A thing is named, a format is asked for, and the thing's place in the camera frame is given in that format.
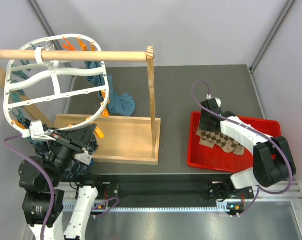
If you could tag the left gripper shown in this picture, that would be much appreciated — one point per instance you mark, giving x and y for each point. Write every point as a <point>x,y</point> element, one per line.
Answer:
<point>77,138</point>

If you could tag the brown argyle sock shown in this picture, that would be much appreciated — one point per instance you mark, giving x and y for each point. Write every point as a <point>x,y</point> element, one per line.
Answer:
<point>217,139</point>

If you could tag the teal clip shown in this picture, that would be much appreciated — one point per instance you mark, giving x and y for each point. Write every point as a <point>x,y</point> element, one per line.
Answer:
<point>20,73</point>
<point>15,96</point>

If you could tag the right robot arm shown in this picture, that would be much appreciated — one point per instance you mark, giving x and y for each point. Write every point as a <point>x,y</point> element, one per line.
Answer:
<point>273,165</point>

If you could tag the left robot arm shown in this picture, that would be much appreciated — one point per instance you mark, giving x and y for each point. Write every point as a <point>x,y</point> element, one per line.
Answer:
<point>43,202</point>

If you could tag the white plastic sock hanger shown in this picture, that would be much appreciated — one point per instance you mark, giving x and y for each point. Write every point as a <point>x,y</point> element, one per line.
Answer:
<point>53,71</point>

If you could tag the orange clip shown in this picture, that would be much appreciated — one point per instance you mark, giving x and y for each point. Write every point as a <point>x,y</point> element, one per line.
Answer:
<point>98,132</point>
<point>16,123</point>
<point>104,113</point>

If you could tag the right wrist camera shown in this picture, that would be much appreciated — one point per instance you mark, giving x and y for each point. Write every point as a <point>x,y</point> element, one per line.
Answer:
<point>218,102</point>

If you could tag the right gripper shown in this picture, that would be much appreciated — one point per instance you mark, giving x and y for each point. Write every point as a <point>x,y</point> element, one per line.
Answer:
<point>202,126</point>

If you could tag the wooden rack base tray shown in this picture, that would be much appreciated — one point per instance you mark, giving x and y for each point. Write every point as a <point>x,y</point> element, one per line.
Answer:
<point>127,140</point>

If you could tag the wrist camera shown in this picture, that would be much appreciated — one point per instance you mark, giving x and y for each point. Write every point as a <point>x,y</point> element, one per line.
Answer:
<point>36,132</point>
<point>218,102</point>

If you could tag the wooden rack upright post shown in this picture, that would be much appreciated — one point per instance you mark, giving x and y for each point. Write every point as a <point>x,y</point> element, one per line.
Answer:
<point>151,90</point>

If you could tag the red plastic tray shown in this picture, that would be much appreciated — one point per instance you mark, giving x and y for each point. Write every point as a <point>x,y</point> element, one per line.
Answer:
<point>203,157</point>

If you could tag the teal blue sock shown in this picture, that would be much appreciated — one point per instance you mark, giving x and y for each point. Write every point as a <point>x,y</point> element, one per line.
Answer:
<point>123,104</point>

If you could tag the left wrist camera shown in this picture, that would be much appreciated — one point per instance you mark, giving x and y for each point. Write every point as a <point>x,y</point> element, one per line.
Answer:
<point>36,132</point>

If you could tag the wooden rod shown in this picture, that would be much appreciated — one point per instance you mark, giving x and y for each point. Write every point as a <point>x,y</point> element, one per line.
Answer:
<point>114,56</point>

